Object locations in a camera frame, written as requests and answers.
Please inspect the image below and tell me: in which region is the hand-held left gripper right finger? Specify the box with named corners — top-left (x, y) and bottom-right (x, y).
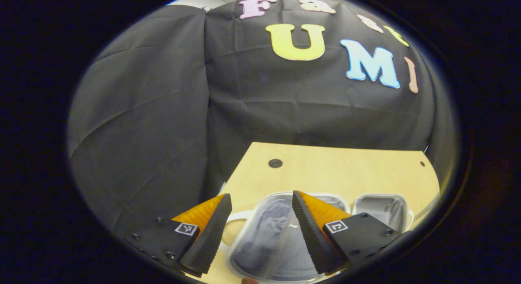
top-left (292, 190), bottom-right (404, 275)

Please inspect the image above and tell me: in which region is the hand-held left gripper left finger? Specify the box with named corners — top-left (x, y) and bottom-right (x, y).
top-left (122, 193), bottom-right (233, 276)

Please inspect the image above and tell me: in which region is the white suitcase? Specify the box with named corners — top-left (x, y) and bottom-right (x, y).
top-left (222, 190), bottom-right (415, 284)

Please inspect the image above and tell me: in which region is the black backdrop cloth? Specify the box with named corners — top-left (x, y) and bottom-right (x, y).
top-left (67, 0), bottom-right (456, 244)

